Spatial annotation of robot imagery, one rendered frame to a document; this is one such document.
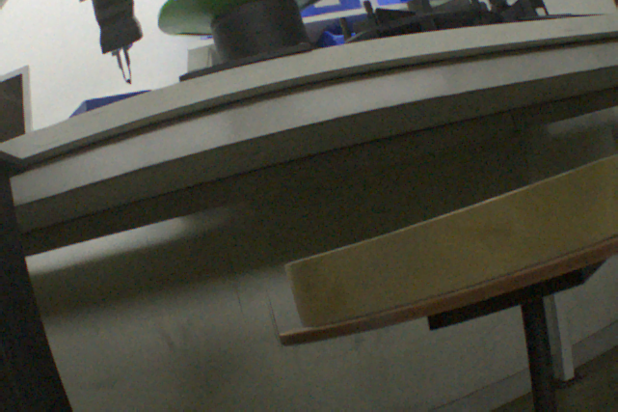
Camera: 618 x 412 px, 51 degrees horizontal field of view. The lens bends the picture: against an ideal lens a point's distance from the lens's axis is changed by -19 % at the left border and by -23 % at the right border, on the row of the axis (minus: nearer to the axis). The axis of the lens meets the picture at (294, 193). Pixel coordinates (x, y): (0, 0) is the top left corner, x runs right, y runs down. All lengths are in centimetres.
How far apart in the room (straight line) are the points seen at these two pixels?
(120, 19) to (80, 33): 100
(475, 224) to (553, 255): 8
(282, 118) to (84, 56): 111
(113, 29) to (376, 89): 44
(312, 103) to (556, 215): 73
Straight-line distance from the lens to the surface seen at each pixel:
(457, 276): 58
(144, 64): 216
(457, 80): 128
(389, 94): 123
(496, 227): 56
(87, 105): 115
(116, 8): 122
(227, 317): 206
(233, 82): 114
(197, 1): 116
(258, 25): 117
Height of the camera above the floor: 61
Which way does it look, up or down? 6 degrees up
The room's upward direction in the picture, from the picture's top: 15 degrees counter-clockwise
